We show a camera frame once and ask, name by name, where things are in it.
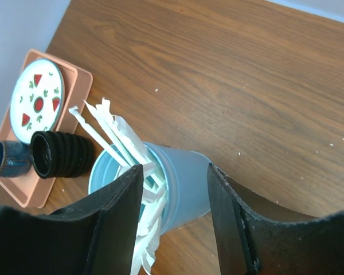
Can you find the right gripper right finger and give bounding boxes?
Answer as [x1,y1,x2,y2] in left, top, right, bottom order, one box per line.
[207,164,344,274]

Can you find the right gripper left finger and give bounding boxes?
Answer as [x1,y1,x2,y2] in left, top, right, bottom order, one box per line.
[0,165,143,274]

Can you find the blue straw holder cup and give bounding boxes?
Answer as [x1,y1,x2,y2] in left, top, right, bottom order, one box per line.
[88,142,212,234]

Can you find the stack of black lids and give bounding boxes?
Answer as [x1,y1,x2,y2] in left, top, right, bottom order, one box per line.
[30,131,95,179]

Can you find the white wrapped straws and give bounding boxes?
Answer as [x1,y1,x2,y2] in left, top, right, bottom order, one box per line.
[68,99,169,274]

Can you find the dark blue mug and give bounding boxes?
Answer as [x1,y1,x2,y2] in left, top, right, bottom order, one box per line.
[0,140,32,178]

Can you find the watermelon pattern plate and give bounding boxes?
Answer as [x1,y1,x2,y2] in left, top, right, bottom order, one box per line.
[9,58,65,144]

